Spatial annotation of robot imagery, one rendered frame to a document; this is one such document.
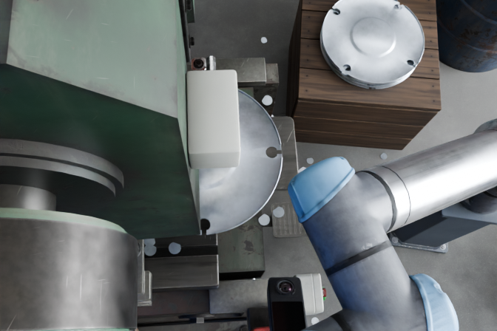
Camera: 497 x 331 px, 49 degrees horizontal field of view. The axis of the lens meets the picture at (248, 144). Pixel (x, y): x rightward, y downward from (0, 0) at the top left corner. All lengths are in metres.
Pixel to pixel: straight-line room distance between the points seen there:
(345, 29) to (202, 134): 1.22
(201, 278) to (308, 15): 0.90
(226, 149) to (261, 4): 1.69
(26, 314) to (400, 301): 0.36
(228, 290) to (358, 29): 0.85
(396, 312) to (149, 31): 0.36
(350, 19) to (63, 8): 1.37
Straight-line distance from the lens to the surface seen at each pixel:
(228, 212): 0.96
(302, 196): 0.57
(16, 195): 0.40
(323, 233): 0.57
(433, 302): 0.58
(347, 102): 1.54
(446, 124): 2.01
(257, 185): 0.98
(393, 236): 1.81
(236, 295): 1.08
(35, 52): 0.28
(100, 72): 0.29
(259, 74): 1.21
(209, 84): 0.43
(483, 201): 1.39
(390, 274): 0.56
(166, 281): 1.03
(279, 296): 0.74
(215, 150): 0.41
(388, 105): 1.57
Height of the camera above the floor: 1.72
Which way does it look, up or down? 70 degrees down
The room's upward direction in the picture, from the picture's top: 8 degrees clockwise
